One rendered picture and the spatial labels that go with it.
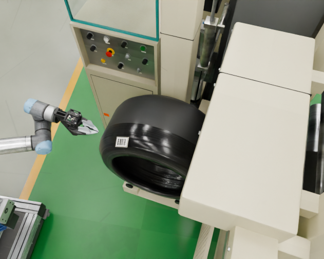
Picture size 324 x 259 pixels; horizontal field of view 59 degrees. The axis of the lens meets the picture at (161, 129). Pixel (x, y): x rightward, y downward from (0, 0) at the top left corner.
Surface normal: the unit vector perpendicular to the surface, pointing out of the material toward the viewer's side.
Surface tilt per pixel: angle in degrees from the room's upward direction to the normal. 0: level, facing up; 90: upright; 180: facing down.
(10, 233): 0
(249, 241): 18
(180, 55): 90
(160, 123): 0
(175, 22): 90
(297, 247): 0
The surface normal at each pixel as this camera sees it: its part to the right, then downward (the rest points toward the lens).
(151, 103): -0.22, -0.57
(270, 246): 0.10, -0.74
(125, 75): 0.00, -0.51
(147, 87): -0.32, 0.81
